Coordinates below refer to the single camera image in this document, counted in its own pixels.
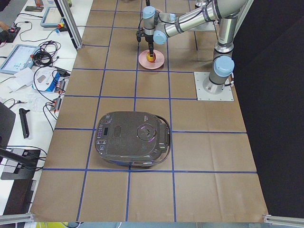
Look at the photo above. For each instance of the aluminium frame post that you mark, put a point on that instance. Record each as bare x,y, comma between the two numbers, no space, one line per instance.
69,22

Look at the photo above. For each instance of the black monitor stand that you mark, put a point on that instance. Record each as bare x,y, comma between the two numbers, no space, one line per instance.
21,163

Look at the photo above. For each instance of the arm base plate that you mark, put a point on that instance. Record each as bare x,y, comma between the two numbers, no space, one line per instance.
207,91

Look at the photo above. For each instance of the blue white box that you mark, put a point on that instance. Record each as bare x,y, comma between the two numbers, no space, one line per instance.
45,79

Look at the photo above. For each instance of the dark grey rice cooker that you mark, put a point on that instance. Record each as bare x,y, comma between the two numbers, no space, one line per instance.
131,138

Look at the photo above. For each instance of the red yellow apple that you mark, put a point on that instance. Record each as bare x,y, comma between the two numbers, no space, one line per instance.
151,57

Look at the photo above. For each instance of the black tool bar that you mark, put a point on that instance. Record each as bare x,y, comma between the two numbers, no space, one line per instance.
24,122

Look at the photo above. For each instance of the teach pendant tablet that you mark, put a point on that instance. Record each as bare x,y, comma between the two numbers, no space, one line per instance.
19,59
51,18

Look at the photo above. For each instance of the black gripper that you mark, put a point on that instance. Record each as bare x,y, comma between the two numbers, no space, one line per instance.
149,38

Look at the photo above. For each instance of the pink plate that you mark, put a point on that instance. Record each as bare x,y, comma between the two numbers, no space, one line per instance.
155,64

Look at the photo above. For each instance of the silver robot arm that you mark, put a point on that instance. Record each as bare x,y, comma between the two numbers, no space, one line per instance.
222,16

